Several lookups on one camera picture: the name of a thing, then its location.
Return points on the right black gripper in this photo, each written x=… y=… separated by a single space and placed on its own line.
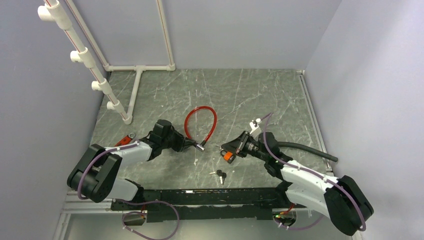
x=238 y=144

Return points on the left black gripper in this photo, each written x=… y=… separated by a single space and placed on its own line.
x=183 y=143

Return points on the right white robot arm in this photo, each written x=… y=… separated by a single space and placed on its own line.
x=339 y=199

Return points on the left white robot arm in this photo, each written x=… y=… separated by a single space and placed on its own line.
x=95 y=176

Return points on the orange padlock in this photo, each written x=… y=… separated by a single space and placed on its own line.
x=228 y=156

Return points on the black-headed keys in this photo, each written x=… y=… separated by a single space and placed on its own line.
x=221 y=174

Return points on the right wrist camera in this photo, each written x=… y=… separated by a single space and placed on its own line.
x=255 y=127

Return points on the red-handled adjustable wrench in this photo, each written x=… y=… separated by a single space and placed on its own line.
x=126 y=140

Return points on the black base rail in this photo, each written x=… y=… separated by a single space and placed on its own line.
x=259 y=203

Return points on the white PVC pipe frame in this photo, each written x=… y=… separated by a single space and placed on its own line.
x=53 y=11

